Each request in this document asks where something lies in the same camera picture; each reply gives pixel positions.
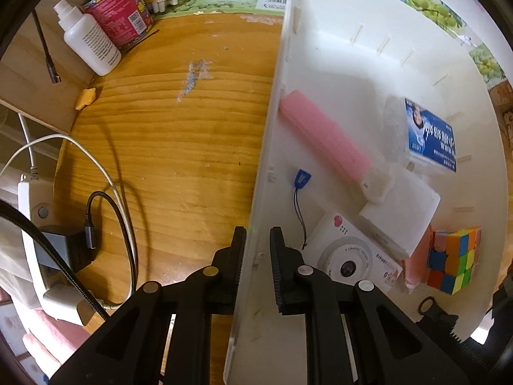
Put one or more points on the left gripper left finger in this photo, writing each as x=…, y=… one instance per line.
x=229, y=262

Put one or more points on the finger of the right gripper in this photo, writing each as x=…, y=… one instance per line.
x=434, y=317

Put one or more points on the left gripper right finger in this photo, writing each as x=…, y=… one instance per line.
x=294, y=292

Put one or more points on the colourful rubik's cube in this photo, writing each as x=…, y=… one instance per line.
x=452, y=259

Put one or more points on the white instant camera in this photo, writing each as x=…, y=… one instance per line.
x=346, y=255

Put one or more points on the white square charger box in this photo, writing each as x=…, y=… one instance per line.
x=401, y=219

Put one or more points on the white plastic storage bin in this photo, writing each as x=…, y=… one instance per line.
x=350, y=57

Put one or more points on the blue label floss box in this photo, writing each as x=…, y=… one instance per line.
x=418, y=139

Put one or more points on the black power adapter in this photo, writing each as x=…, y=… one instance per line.
x=71, y=245

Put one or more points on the yellow small clip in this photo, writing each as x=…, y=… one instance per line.
x=86, y=98

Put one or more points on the brown cardboard picture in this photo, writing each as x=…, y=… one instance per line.
x=501, y=98

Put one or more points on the white spray bottle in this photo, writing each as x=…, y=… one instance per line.
x=87, y=39

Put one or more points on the pink pen can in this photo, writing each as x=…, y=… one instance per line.
x=125, y=22

